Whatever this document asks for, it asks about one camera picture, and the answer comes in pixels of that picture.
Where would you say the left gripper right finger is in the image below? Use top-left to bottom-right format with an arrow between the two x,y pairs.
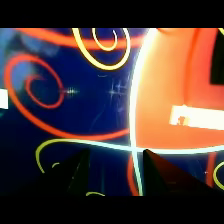
142,148 -> 218,197

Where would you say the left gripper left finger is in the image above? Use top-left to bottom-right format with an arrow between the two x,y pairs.
20,148 -> 92,197

